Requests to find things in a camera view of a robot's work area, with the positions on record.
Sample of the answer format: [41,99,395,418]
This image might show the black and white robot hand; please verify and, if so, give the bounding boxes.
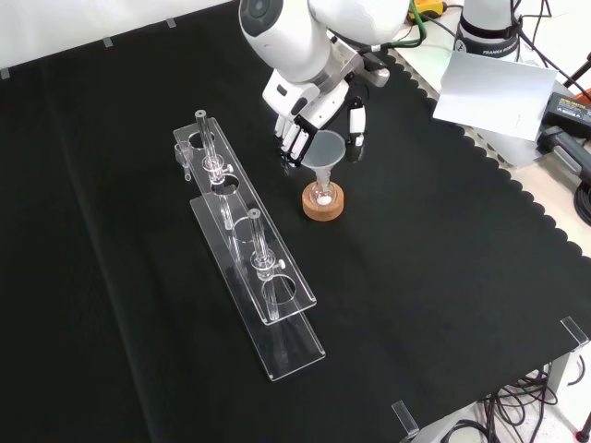
[261,68,370,169]

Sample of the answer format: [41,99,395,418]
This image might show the clear plastic funnel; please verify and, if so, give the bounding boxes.
[300,129,347,200]

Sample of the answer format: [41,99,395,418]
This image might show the small glass round-bottom flask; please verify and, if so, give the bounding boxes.
[308,177,336,210]

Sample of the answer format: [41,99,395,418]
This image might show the clear acrylic funnel stand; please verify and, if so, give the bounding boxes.
[172,109,327,384]

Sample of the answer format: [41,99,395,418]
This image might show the clear glass weighing funnel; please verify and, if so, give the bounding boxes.
[174,141,195,183]

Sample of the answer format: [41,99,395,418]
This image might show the yellow stop button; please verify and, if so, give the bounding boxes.
[409,0,448,18]

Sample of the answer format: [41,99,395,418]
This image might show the black bench cloth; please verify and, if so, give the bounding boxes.
[0,0,591,443]

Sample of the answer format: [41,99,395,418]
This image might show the pale board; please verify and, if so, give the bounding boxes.
[432,50,561,143]

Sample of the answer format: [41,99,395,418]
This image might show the black power adapter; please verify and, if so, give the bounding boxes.
[538,90,591,140]

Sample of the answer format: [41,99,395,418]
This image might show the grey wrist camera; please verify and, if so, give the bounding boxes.
[361,44,391,89]

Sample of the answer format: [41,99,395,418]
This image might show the cork ring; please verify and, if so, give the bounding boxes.
[301,180,346,223]

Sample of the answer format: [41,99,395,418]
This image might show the green cable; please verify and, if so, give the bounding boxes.
[376,0,435,51]

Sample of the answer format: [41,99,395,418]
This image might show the black cable bundle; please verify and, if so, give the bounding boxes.
[438,362,591,443]

